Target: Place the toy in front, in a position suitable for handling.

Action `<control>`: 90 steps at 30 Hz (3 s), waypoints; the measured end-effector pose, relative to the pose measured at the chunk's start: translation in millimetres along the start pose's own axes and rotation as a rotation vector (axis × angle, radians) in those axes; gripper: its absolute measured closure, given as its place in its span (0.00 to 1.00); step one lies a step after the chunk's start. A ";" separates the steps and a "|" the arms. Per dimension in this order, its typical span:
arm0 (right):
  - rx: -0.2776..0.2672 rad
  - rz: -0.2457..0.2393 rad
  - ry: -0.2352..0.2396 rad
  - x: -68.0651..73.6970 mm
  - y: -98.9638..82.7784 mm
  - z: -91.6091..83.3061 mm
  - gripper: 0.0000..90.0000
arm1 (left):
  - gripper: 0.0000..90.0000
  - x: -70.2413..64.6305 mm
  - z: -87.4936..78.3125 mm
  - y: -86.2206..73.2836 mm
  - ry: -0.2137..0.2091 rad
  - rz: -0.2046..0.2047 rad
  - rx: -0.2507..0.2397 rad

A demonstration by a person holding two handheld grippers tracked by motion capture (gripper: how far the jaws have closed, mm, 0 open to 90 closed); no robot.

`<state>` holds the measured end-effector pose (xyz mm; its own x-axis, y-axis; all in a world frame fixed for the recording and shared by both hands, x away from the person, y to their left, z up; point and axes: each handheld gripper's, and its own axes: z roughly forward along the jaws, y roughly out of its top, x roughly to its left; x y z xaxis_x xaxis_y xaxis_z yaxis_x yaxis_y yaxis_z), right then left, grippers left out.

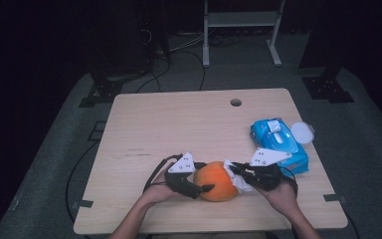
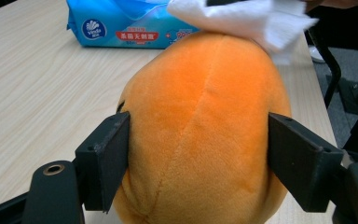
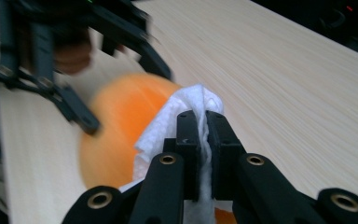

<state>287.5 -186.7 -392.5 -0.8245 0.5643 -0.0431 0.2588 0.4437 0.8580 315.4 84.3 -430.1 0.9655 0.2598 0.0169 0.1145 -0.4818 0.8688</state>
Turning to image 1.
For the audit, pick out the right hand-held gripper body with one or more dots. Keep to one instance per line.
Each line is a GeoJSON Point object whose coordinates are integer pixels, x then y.
{"type": "Point", "coordinates": [265, 176]}

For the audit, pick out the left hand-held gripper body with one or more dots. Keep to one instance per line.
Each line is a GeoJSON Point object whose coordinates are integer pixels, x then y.
{"type": "Point", "coordinates": [179, 181]}

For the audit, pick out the orange round fruit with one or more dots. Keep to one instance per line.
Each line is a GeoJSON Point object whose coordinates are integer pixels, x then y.
{"type": "Point", "coordinates": [215, 182]}

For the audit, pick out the white wet wipe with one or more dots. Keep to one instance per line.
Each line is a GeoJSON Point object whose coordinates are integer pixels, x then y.
{"type": "Point", "coordinates": [242, 186]}

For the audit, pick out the blue wet wipes pack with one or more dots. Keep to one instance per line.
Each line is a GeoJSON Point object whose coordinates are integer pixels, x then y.
{"type": "Point", "coordinates": [262, 132]}

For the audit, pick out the person's left hand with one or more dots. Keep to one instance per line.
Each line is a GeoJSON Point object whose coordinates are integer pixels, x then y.
{"type": "Point", "coordinates": [159, 194]}

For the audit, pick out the person's right hand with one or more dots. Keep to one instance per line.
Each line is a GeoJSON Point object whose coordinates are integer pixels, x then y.
{"type": "Point", "coordinates": [283, 199]}

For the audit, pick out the black tape strip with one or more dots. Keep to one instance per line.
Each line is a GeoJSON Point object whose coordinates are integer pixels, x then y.
{"type": "Point", "coordinates": [83, 203]}

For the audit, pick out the black stand base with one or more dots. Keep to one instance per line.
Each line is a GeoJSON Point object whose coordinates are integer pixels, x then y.
{"type": "Point", "coordinates": [106, 88]}
{"type": "Point", "coordinates": [328, 89]}

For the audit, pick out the white metal stand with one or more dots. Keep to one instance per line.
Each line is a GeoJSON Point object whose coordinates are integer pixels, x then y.
{"type": "Point", "coordinates": [242, 19]}

